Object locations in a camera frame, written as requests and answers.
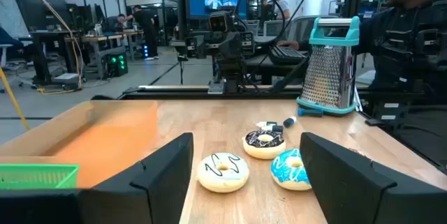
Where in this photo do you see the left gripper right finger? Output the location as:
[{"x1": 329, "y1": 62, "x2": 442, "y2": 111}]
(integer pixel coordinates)
[{"x1": 299, "y1": 132, "x2": 447, "y2": 224}]

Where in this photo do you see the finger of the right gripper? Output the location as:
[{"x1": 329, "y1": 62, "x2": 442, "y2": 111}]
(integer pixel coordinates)
[
  {"x1": 184, "y1": 34, "x2": 207, "y2": 60},
  {"x1": 240, "y1": 31, "x2": 256, "y2": 57}
]

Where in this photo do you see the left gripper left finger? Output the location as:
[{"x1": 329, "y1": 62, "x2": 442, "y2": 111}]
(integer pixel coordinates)
[{"x1": 79, "y1": 132, "x2": 194, "y2": 224}]

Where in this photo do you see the blue iced toy donut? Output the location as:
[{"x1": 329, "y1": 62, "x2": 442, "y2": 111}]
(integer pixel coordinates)
[{"x1": 270, "y1": 148, "x2": 313, "y2": 192}]

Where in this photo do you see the green plastic basket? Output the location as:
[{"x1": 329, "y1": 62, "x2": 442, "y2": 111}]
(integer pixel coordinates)
[{"x1": 0, "y1": 163, "x2": 80, "y2": 191}]

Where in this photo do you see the black desk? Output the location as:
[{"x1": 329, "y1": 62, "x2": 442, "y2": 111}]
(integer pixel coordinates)
[{"x1": 244, "y1": 54, "x2": 308, "y2": 86}]

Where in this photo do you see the black keyboard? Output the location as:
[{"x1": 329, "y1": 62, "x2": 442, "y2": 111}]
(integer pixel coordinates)
[{"x1": 269, "y1": 45, "x2": 309, "y2": 66}]

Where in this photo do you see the person's hand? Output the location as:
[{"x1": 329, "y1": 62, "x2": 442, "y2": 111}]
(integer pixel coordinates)
[{"x1": 277, "y1": 39, "x2": 300, "y2": 51}]

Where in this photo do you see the person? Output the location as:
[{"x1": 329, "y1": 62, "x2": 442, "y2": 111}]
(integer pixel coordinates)
[
  {"x1": 298, "y1": 0, "x2": 447, "y2": 94},
  {"x1": 125, "y1": 5, "x2": 159, "y2": 61},
  {"x1": 274, "y1": 0, "x2": 291, "y2": 21},
  {"x1": 113, "y1": 13, "x2": 129, "y2": 31}
]

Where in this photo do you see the computer tower with green lights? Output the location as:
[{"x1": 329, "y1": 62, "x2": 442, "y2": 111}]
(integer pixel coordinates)
[{"x1": 105, "y1": 52, "x2": 129, "y2": 77}]

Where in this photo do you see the small dark blue tool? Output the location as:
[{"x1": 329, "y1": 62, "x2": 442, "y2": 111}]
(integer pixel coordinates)
[{"x1": 297, "y1": 107, "x2": 324, "y2": 118}]

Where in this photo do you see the wooden top desk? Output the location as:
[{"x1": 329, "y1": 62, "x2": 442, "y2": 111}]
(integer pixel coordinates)
[{"x1": 80, "y1": 30, "x2": 144, "y2": 78}]

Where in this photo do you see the black equipment case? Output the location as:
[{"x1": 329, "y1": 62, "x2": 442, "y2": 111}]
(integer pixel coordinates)
[{"x1": 365, "y1": 91, "x2": 447, "y2": 169}]

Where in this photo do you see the black monitor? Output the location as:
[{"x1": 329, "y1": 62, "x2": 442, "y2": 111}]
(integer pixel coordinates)
[{"x1": 15, "y1": 0, "x2": 73, "y2": 31}]

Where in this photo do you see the yellow pole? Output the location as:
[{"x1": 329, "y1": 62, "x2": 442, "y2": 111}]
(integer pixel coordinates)
[{"x1": 0, "y1": 68, "x2": 31, "y2": 130}]

